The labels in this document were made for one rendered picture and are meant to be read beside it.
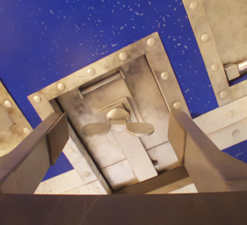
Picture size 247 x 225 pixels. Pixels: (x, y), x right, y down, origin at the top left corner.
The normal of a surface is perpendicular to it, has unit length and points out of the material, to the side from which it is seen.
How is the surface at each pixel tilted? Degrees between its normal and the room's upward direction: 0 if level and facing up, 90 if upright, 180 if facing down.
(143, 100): 90
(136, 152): 90
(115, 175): 90
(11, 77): 90
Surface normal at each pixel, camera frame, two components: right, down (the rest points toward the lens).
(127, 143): 0.00, 0.29
